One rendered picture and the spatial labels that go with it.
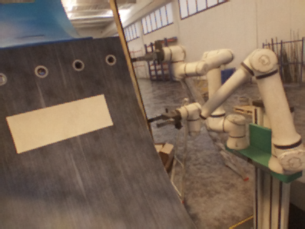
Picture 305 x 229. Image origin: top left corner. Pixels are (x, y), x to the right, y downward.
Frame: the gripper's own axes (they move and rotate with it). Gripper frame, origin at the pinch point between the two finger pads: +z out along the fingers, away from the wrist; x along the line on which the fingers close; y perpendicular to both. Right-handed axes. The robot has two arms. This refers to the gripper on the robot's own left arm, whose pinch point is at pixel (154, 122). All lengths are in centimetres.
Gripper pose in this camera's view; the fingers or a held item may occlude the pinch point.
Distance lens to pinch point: 120.4
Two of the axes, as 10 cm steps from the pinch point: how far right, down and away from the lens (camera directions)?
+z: -8.7, 2.8, -4.1
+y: -1.6, -9.4, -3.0
